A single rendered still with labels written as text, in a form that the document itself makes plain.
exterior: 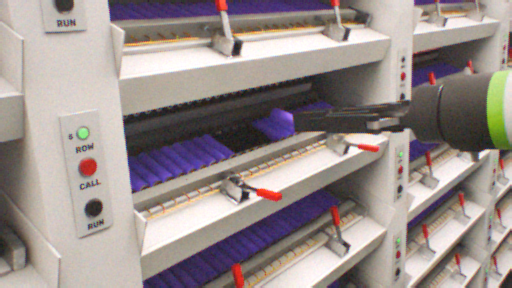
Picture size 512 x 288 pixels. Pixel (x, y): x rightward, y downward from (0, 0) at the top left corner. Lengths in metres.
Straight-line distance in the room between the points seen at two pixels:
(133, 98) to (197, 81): 0.09
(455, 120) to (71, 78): 0.42
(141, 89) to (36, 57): 0.12
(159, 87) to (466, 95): 0.35
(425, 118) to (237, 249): 0.40
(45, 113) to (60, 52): 0.06
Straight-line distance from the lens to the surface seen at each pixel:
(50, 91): 0.48
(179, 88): 0.58
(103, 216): 0.53
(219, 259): 0.84
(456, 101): 0.61
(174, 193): 0.64
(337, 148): 0.88
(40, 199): 0.50
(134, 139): 0.73
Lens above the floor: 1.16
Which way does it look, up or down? 15 degrees down
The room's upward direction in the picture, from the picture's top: 3 degrees counter-clockwise
